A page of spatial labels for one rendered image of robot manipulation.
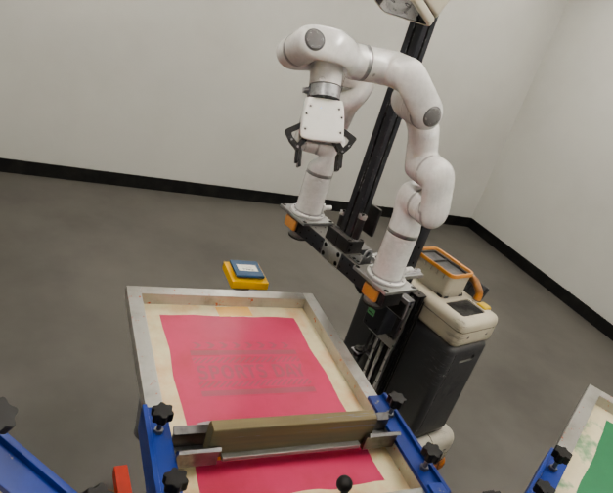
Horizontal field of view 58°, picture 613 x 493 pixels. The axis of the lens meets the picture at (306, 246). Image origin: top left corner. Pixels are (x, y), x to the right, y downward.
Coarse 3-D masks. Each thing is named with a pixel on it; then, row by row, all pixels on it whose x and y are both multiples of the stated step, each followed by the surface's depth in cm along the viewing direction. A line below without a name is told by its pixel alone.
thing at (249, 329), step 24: (240, 336) 153; (264, 336) 156; (288, 336) 160; (312, 360) 153; (288, 408) 133; (312, 408) 135; (336, 408) 138; (288, 456) 120; (312, 456) 122; (336, 456) 124; (360, 456) 126; (312, 480) 116; (360, 480) 119
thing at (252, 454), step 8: (272, 448) 115; (280, 448) 116; (288, 448) 116; (296, 448) 117; (304, 448) 118; (312, 448) 118; (320, 448) 119; (328, 448) 120; (336, 448) 121; (344, 448) 122; (352, 448) 123; (224, 456) 110; (232, 456) 110; (240, 456) 111; (248, 456) 112; (256, 456) 112; (264, 456) 113; (272, 456) 114
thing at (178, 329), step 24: (168, 336) 144; (192, 336) 147; (216, 336) 150; (192, 360) 139; (192, 384) 131; (192, 408) 124; (216, 408) 126; (240, 408) 128; (264, 408) 131; (216, 480) 109; (240, 480) 110; (264, 480) 112; (288, 480) 114
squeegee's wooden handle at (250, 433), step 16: (288, 416) 115; (304, 416) 117; (320, 416) 118; (336, 416) 120; (352, 416) 121; (368, 416) 122; (208, 432) 109; (224, 432) 108; (240, 432) 109; (256, 432) 111; (272, 432) 113; (288, 432) 114; (304, 432) 116; (320, 432) 118; (336, 432) 120; (352, 432) 122; (368, 432) 124; (224, 448) 110; (240, 448) 111; (256, 448) 113
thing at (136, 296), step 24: (144, 288) 155; (168, 288) 158; (144, 312) 145; (312, 312) 170; (144, 336) 136; (336, 336) 160; (144, 360) 129; (336, 360) 154; (144, 384) 122; (360, 384) 143; (408, 480) 122
